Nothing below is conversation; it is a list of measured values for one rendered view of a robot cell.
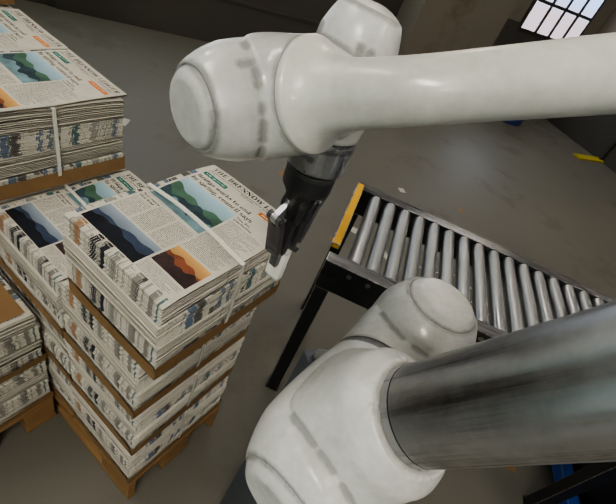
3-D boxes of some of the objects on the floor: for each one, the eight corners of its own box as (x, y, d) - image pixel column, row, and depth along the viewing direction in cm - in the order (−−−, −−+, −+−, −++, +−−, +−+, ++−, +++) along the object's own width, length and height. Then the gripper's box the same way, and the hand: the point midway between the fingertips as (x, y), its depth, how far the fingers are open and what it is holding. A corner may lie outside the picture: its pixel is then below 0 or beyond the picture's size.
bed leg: (523, 509, 176) (659, 447, 132) (522, 495, 181) (653, 430, 137) (536, 515, 176) (676, 454, 132) (534, 501, 180) (669, 438, 137)
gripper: (320, 141, 65) (280, 248, 80) (264, 161, 55) (232, 277, 71) (357, 167, 62) (309, 272, 78) (306, 192, 53) (263, 305, 69)
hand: (277, 261), depth 72 cm, fingers closed
